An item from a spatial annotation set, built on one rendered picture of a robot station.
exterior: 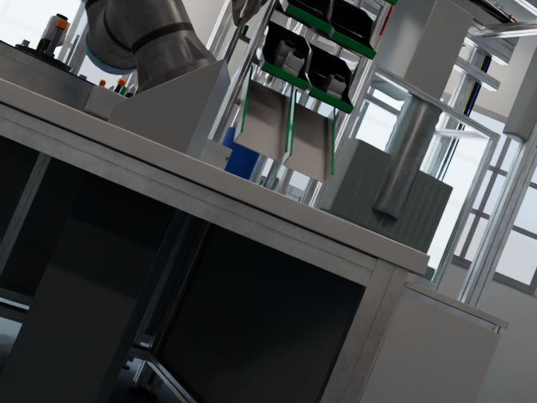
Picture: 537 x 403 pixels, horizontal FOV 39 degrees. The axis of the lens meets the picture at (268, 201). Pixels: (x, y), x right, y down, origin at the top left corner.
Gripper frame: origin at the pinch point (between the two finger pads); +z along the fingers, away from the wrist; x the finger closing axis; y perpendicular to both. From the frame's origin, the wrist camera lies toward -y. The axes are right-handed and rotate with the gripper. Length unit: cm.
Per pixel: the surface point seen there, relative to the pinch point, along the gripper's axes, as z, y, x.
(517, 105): -46, -78, 152
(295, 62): -0.8, -11.5, 22.6
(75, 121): 39, 61, -37
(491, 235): 8, -72, 159
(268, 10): -12.6, -22.9, 14.8
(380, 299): 45, 81, 6
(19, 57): 28.5, -2.0, -40.1
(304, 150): 17.8, -16.3, 37.3
